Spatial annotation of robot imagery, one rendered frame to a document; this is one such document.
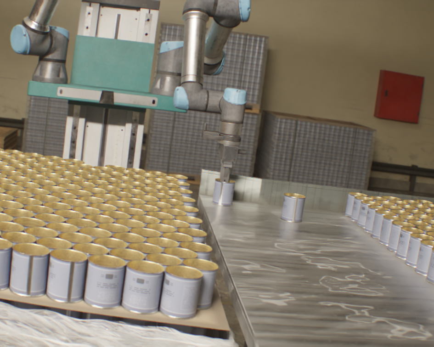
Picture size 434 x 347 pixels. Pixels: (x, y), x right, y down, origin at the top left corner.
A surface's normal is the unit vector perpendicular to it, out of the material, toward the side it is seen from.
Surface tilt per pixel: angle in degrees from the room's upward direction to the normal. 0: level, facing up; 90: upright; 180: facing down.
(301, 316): 0
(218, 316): 3
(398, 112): 90
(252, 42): 89
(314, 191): 90
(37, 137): 91
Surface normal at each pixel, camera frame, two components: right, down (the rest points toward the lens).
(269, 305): 0.13, -0.98
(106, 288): 0.32, 0.19
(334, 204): 0.11, 0.16
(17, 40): -0.62, 0.15
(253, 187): -0.18, 0.12
